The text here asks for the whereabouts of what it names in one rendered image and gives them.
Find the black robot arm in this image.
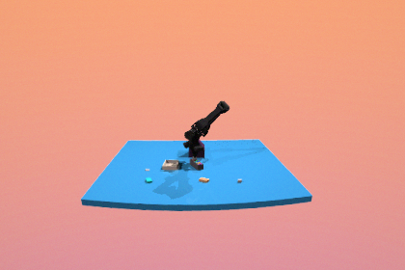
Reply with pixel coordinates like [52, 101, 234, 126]
[183, 100, 230, 149]

